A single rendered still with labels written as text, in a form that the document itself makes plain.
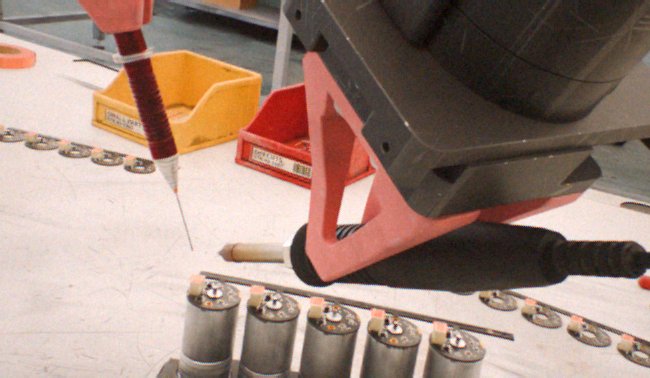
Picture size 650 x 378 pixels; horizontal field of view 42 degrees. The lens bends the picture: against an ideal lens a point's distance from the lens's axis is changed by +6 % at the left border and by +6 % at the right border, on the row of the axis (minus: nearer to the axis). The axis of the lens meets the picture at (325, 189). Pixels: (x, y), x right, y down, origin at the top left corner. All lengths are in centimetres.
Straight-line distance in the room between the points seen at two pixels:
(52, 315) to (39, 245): 9
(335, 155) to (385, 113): 7
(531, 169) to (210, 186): 47
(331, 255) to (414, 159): 9
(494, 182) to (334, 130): 6
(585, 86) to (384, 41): 5
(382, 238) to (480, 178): 4
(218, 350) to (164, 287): 14
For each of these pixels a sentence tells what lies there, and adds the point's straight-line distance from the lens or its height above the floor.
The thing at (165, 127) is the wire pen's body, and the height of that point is 89.
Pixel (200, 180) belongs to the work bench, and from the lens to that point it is 68.
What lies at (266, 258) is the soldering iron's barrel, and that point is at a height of 86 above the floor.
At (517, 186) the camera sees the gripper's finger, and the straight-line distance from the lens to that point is 22.
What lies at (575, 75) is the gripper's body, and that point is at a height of 96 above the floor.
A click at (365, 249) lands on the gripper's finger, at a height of 90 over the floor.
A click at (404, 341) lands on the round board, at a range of 37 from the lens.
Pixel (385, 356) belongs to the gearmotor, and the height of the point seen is 81.
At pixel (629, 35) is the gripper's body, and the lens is 20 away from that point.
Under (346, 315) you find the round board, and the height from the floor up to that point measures 81.
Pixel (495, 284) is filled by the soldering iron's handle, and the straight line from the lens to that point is 23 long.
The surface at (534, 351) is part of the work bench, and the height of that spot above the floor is 75.
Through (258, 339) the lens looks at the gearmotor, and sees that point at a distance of 37.
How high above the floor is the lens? 100
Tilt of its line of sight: 21 degrees down
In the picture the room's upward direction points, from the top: 9 degrees clockwise
